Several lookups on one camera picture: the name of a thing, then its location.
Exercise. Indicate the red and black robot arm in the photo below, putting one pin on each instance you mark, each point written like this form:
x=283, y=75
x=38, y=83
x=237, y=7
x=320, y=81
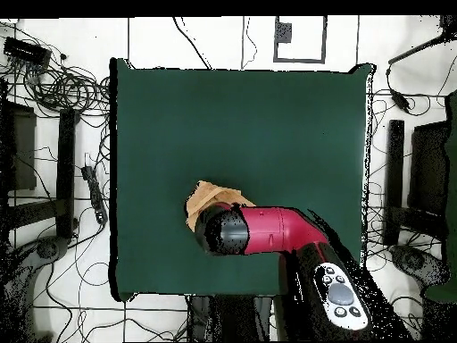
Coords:
x=275, y=228

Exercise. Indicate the black flat panel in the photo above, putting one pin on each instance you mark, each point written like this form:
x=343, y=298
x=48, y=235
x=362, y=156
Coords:
x=23, y=150
x=428, y=168

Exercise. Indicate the tan terry towel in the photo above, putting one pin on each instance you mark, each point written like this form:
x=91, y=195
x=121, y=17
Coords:
x=203, y=196

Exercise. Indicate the dark green tablecloth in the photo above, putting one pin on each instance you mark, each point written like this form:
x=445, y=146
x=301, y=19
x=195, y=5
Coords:
x=214, y=125

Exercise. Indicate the black power strip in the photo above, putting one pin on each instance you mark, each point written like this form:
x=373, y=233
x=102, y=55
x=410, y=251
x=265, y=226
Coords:
x=95, y=194

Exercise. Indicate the black upright bar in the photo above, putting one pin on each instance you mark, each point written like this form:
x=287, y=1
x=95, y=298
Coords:
x=394, y=171
x=66, y=171

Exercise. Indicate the small grey square plate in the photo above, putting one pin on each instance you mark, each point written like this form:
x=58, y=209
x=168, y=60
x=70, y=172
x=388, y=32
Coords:
x=284, y=33

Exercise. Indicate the black power adapter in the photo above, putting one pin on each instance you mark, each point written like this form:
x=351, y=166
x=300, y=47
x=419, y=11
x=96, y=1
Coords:
x=400, y=101

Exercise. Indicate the black crossbar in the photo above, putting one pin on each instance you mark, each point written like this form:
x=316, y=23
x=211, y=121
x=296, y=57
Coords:
x=425, y=221
x=32, y=212

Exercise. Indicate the black tripod leg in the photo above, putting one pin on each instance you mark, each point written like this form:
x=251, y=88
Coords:
x=414, y=50

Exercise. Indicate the black box device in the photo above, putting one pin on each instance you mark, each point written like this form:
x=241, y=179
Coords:
x=26, y=51

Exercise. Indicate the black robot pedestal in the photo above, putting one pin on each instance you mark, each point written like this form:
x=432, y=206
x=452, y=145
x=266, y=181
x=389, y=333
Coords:
x=232, y=318

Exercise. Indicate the grey square frame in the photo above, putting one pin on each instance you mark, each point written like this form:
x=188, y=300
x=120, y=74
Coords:
x=300, y=61

